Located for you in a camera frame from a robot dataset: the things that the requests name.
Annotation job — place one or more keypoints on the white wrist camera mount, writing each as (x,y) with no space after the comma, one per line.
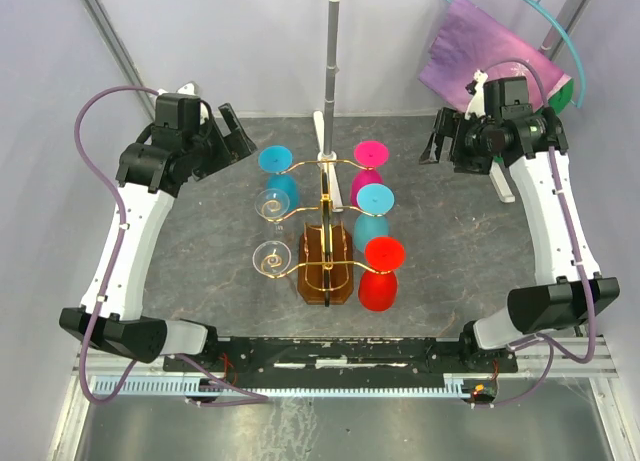
(476,106)
(189,89)

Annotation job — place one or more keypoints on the magenta wine glass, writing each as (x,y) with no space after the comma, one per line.
(371,155)

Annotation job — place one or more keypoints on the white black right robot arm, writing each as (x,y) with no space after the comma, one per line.
(569,288)

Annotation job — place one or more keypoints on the clear wine glass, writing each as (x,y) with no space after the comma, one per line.
(272,259)
(272,205)

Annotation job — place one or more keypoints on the gold wire wine glass rack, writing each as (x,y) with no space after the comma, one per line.
(327,263)

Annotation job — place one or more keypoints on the red wine glass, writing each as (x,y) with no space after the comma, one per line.
(378,288)

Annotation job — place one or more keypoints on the blue wine glass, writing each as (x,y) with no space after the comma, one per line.
(375,200)
(274,160)

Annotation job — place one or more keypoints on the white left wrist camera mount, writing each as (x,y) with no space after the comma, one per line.
(189,89)

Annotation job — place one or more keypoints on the teal clothes hanger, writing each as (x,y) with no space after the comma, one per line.
(550,26)

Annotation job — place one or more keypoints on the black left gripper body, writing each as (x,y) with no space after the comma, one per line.
(201,166)

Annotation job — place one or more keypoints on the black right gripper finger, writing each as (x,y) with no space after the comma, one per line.
(445,126)
(433,149)

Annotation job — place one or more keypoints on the grey white clothes stand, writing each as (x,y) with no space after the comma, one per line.
(324,119)

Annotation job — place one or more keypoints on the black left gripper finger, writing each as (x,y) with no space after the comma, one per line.
(237,143)
(222,152)

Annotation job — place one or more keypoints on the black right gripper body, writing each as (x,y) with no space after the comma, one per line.
(473,146)

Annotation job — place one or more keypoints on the purple frozen print cloth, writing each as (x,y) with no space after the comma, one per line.
(469,39)

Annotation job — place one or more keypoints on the green cloth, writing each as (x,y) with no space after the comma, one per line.
(562,97)

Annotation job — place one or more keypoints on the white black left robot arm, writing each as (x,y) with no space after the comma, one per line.
(183,142)

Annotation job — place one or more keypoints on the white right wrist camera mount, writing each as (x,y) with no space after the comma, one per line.
(476,106)

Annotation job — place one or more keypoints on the clear wine glass front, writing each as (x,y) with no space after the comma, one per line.
(272,259)

